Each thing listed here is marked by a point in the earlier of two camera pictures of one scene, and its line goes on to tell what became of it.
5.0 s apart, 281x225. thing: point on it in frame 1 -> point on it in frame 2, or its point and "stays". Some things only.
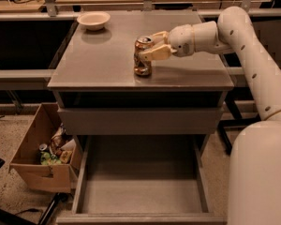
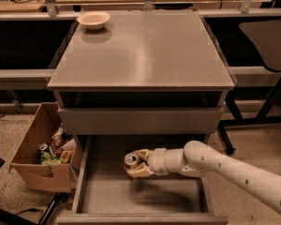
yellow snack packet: x=65 y=157 stays
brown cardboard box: x=47 y=157 stays
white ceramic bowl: x=93 y=20 stays
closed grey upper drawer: x=138 y=121 stays
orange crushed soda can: x=142 y=67 -> x=131 y=160
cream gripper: x=181 y=41 -> x=158 y=162
